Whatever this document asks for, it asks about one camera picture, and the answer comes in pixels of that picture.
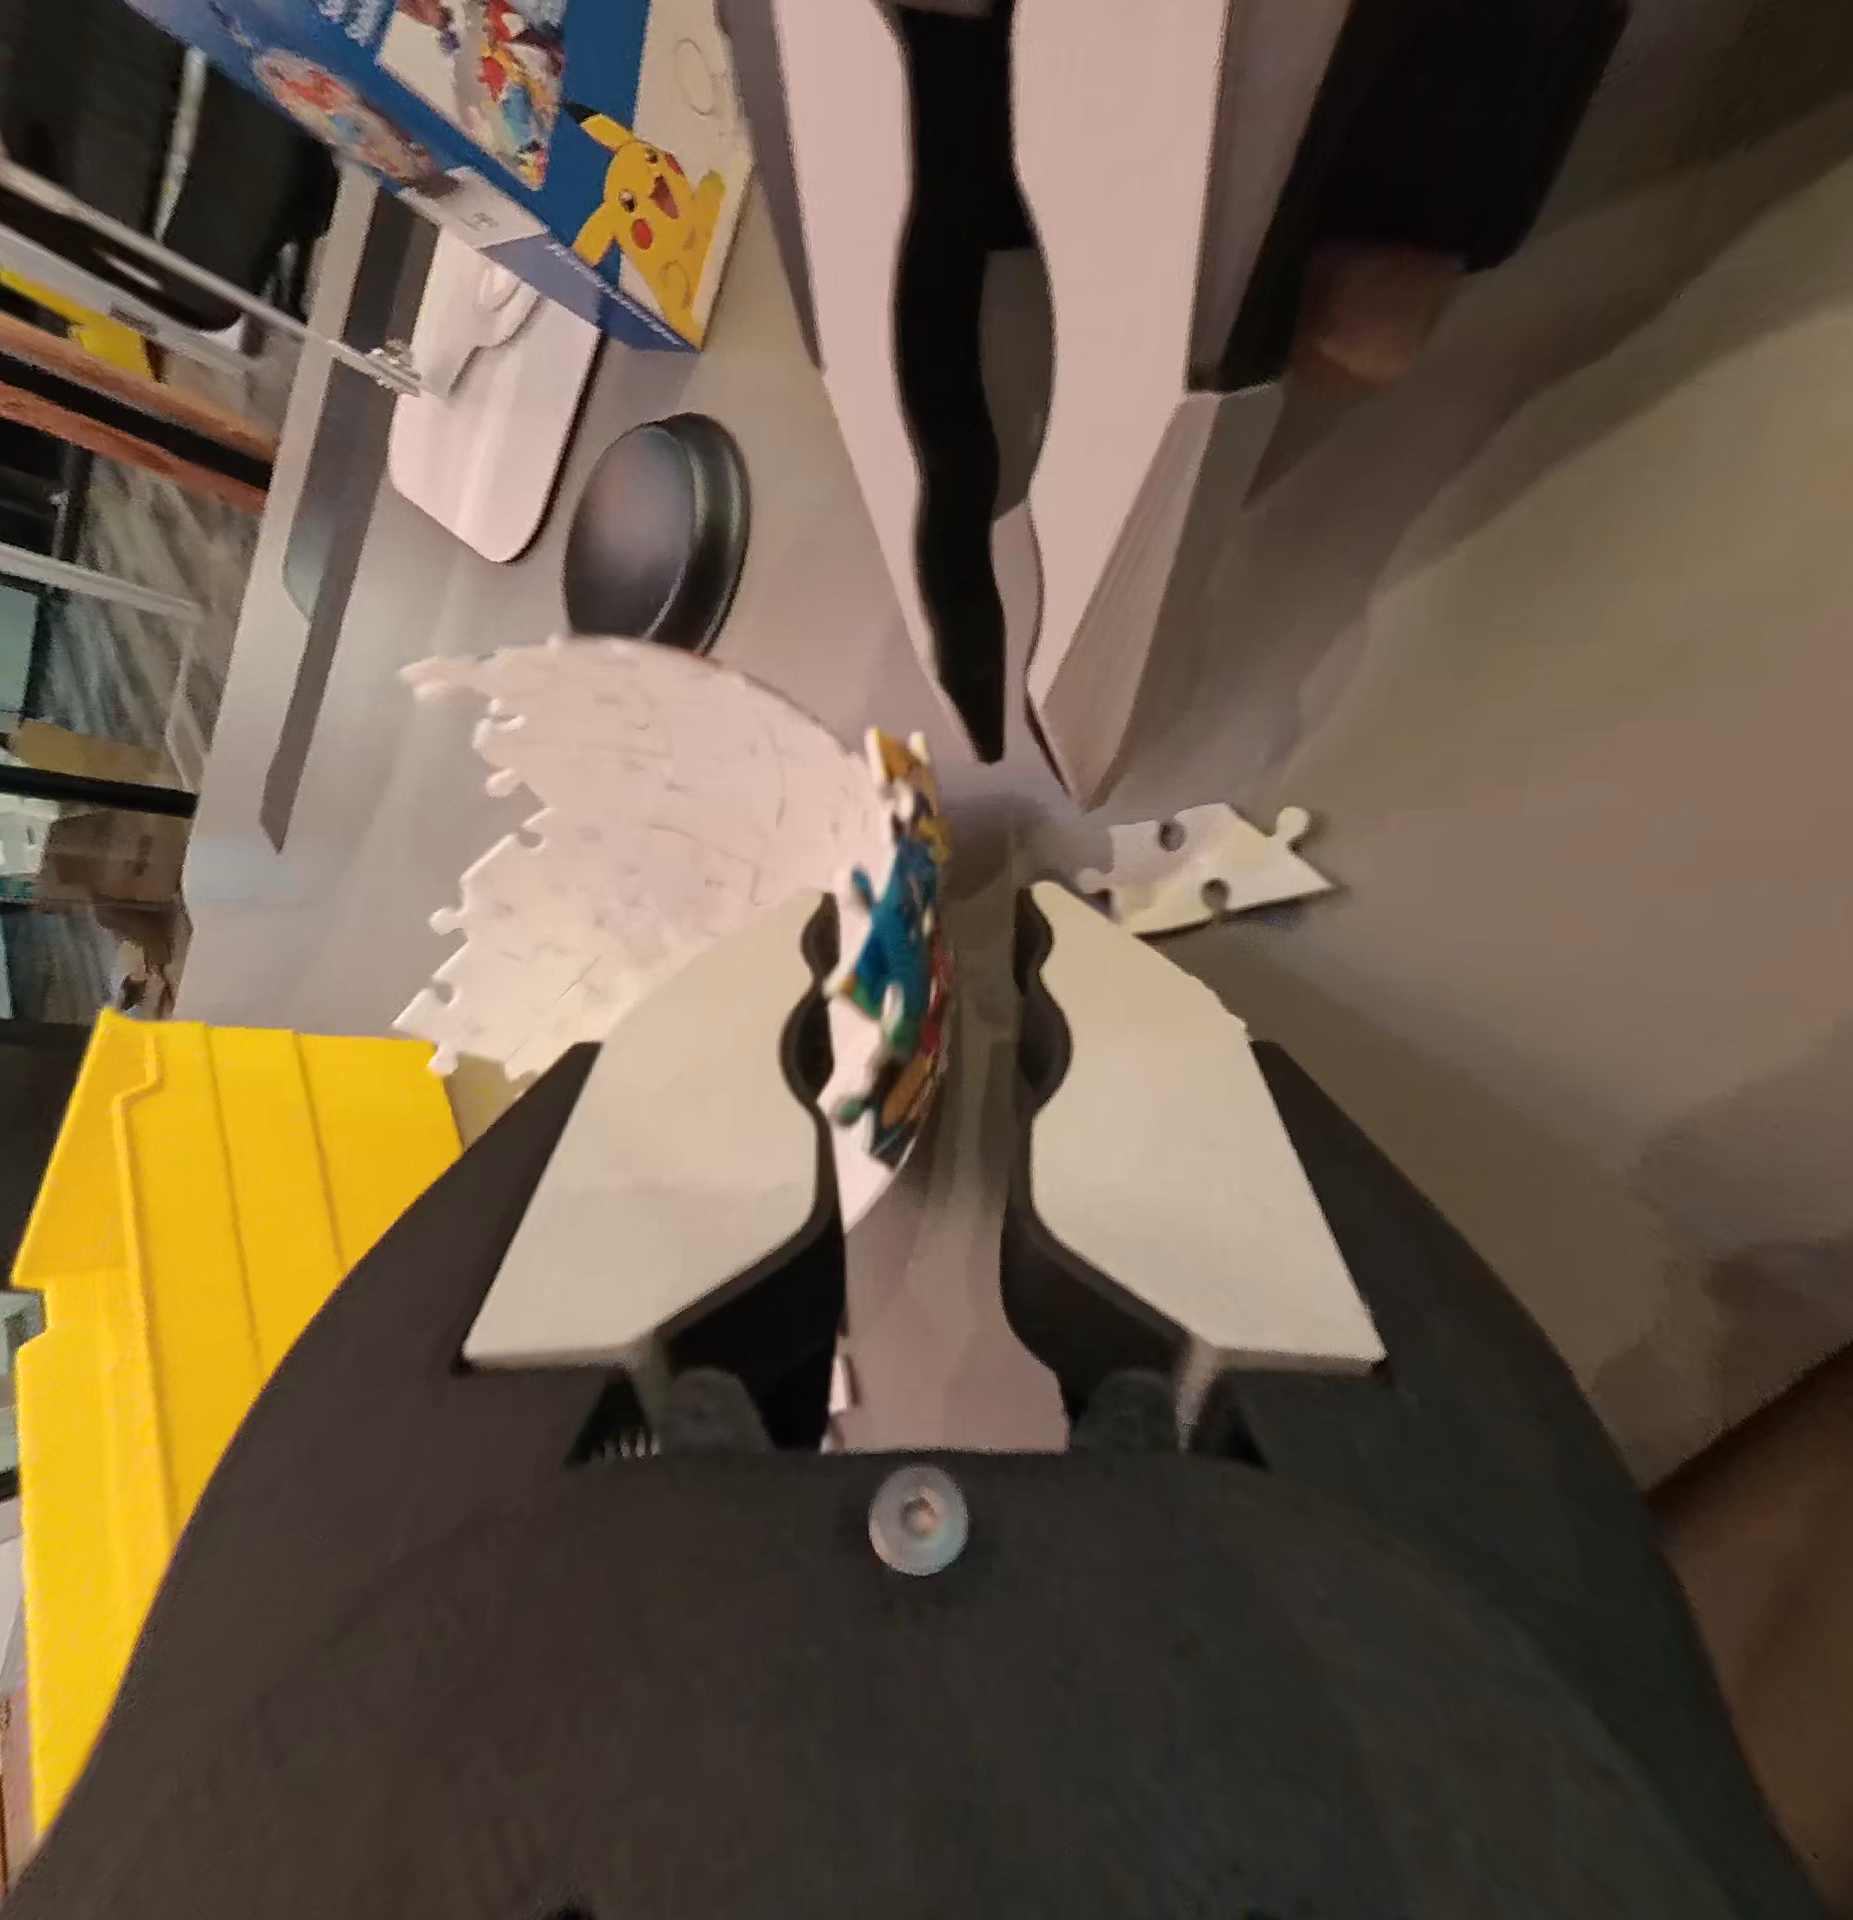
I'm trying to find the wooden shelf board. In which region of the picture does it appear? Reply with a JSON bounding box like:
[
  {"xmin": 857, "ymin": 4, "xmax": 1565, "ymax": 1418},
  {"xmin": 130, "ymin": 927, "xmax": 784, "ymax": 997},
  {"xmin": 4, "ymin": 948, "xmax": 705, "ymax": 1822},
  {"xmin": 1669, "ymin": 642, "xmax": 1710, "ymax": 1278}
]
[{"xmin": 0, "ymin": 292, "xmax": 277, "ymax": 516}]

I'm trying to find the metal rail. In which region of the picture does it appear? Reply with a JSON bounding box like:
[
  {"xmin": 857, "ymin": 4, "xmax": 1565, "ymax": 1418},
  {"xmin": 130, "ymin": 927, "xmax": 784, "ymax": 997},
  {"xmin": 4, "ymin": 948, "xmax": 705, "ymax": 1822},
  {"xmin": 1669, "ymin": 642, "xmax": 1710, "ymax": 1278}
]
[{"xmin": 0, "ymin": 161, "xmax": 426, "ymax": 400}]

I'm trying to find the person's right hand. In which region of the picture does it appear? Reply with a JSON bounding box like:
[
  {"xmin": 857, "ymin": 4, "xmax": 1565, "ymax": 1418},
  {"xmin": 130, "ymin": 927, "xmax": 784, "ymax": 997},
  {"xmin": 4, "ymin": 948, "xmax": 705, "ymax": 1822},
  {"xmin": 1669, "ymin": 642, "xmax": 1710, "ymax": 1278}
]
[{"xmin": 1296, "ymin": 246, "xmax": 1472, "ymax": 400}]

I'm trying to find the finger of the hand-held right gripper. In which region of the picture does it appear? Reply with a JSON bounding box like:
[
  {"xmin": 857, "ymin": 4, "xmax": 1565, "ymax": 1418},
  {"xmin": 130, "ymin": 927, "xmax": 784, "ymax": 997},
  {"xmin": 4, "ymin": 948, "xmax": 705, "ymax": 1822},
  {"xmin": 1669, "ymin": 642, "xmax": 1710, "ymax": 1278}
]
[
  {"xmin": 716, "ymin": 0, "xmax": 1006, "ymax": 761},
  {"xmin": 997, "ymin": 0, "xmax": 1349, "ymax": 802}
]

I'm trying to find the black round ball stand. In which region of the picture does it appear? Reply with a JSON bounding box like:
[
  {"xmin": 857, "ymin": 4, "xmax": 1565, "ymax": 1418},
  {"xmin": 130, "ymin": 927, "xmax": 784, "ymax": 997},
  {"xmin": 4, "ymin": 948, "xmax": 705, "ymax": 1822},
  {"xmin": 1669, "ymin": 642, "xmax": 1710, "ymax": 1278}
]
[{"xmin": 561, "ymin": 416, "xmax": 752, "ymax": 655}]

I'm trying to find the partly built puzzle ball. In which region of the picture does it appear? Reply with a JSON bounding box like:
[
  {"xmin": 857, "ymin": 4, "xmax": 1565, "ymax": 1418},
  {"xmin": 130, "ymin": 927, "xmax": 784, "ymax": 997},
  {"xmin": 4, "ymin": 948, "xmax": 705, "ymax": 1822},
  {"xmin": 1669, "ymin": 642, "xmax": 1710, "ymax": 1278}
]
[{"xmin": 393, "ymin": 633, "xmax": 958, "ymax": 1172}]

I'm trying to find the white double puzzle piece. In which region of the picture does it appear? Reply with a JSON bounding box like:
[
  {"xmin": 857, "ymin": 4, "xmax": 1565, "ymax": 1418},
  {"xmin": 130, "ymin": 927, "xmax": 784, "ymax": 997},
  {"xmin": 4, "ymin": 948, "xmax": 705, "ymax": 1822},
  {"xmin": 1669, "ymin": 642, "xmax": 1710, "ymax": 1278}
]
[{"xmin": 1082, "ymin": 802, "xmax": 1336, "ymax": 939}]

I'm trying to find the blue puzzle box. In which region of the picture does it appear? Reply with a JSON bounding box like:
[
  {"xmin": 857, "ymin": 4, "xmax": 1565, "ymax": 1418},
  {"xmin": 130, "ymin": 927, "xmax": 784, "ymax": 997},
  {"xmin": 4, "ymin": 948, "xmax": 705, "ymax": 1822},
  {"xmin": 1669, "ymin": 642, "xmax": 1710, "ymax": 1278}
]
[{"xmin": 127, "ymin": 0, "xmax": 749, "ymax": 355}]

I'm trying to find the white flat stand base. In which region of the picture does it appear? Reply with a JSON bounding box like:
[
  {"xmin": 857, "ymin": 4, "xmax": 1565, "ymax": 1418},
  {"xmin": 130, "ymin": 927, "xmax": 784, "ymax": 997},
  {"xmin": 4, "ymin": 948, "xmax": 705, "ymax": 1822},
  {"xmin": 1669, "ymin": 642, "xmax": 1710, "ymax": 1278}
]
[{"xmin": 386, "ymin": 226, "xmax": 609, "ymax": 565}]

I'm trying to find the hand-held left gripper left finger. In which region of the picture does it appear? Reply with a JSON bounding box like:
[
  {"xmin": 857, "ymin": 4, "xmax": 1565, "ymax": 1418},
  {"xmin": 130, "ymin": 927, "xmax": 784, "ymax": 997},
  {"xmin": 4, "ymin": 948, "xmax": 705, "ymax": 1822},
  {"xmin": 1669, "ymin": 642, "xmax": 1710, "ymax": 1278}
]
[{"xmin": 460, "ymin": 897, "xmax": 846, "ymax": 1419}]

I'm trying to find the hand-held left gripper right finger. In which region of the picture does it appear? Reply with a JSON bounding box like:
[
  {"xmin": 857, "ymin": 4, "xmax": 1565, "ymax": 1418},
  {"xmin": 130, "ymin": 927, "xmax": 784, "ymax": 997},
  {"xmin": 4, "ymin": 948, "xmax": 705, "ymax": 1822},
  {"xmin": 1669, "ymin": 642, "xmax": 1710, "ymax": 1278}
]
[{"xmin": 1002, "ymin": 883, "xmax": 1387, "ymax": 1423}]

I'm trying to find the large yellow plastic bin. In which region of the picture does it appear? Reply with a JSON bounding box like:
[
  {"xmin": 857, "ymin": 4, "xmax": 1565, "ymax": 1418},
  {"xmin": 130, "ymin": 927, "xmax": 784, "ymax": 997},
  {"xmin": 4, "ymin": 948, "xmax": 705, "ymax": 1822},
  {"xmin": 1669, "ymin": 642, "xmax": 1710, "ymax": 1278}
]
[{"xmin": 11, "ymin": 1008, "xmax": 466, "ymax": 1838}]

